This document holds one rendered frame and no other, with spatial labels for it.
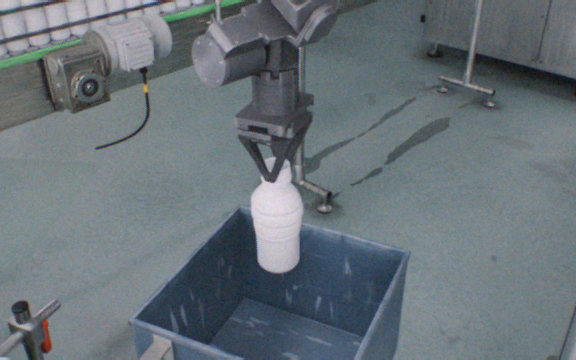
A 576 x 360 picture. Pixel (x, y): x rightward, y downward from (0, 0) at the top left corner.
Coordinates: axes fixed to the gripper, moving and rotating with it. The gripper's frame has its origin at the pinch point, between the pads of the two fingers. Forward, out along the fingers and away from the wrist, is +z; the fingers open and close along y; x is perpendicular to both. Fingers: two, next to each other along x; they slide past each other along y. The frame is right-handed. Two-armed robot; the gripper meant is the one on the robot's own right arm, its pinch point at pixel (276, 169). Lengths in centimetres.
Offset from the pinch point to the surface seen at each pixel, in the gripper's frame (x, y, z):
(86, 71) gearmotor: -79, -54, 18
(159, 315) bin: -15.5, 8.5, 24.1
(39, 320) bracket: -14.3, 29.1, 6.3
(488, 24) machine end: -11, -343, 78
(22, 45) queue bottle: -96, -51, 12
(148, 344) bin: -13.4, 14.1, 23.9
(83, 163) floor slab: -173, -142, 112
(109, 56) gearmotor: -76, -60, 16
